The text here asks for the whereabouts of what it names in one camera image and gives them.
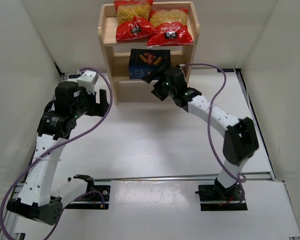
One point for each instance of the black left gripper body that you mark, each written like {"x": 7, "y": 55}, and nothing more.
{"x": 95, "y": 105}

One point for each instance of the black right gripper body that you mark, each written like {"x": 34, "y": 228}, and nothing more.
{"x": 159, "y": 88}

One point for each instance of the blue Barilla rigatoni box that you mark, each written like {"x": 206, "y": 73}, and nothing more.
{"x": 143, "y": 62}

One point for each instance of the red fusilli pasta bag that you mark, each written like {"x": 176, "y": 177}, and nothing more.
{"x": 171, "y": 26}
{"x": 133, "y": 20}

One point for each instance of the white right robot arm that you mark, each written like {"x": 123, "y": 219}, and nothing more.
{"x": 233, "y": 140}

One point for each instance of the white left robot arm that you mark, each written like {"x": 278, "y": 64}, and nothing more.
{"x": 77, "y": 186}

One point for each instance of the wooden three-tier shelf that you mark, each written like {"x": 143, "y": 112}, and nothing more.
{"x": 116, "y": 54}

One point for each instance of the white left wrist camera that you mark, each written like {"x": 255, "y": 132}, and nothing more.
{"x": 88, "y": 80}

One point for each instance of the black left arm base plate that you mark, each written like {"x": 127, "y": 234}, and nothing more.
{"x": 94, "y": 201}

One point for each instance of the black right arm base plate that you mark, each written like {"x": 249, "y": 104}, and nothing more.
{"x": 212, "y": 199}

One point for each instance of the aluminium table rail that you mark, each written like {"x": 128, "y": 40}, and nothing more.
{"x": 30, "y": 194}

